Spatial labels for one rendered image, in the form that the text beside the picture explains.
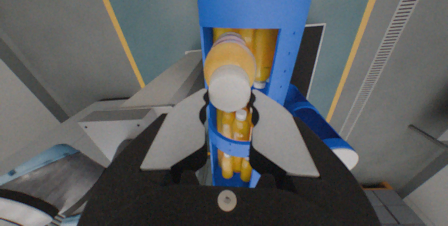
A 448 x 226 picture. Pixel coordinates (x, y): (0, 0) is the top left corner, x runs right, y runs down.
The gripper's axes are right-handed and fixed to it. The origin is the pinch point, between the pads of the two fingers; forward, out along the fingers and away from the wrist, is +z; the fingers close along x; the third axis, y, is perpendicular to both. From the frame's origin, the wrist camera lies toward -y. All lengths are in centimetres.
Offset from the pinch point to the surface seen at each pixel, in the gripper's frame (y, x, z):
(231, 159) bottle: 56, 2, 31
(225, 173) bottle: 65, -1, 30
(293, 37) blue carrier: -2.3, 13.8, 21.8
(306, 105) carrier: 54, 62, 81
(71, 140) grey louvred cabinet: 86, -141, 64
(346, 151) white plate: 56, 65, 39
